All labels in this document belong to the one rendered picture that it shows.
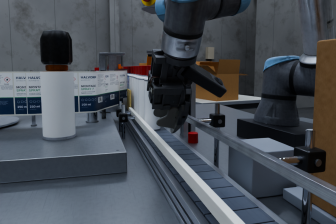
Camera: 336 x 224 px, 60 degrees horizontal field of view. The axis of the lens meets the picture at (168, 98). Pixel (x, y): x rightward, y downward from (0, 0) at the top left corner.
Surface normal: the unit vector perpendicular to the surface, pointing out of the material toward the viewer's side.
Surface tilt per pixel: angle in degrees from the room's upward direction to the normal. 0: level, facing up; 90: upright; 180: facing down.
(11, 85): 90
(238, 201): 0
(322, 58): 90
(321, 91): 90
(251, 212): 0
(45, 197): 0
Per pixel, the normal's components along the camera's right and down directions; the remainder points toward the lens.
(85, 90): 0.32, 0.10
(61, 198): 0.00, -0.99
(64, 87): 0.74, 0.07
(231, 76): 0.52, 0.09
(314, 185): -0.97, 0.03
